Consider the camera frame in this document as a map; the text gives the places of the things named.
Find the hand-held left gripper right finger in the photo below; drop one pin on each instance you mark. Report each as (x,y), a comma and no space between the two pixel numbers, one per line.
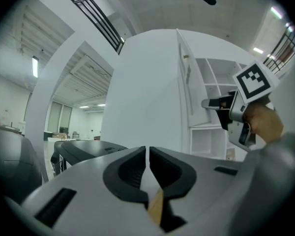
(184,181)

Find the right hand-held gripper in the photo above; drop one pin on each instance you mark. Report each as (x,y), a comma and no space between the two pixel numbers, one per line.
(253,80)

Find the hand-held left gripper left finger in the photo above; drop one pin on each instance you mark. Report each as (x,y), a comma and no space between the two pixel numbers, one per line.
(113,181)

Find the white shelf unit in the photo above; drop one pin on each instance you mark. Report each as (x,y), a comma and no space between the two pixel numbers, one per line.
(209,141)

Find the person's right forearm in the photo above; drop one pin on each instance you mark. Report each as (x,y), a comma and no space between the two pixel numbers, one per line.
(280,181)

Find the person's right hand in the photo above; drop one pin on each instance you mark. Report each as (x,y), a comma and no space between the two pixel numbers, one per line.
(265,122)

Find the brown cardboard box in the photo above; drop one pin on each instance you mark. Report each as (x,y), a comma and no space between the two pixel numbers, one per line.
(156,205)

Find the beige photo booklet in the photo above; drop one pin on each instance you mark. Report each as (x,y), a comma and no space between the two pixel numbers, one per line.
(230,155)

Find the ceiling light panel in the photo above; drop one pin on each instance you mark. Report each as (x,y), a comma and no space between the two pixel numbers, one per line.
(258,50)
(276,12)
(101,105)
(84,106)

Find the large window with blind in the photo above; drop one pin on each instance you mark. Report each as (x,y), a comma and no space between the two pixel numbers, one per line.
(56,117)

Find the black metal railing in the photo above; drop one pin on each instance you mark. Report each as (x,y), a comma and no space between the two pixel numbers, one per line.
(93,11)
(284,50)

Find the long ceiling tube light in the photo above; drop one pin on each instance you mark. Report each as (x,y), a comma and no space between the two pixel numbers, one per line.
(35,66)

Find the dark metal-frame chair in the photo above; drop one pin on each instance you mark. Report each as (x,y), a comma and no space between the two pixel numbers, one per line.
(75,135)

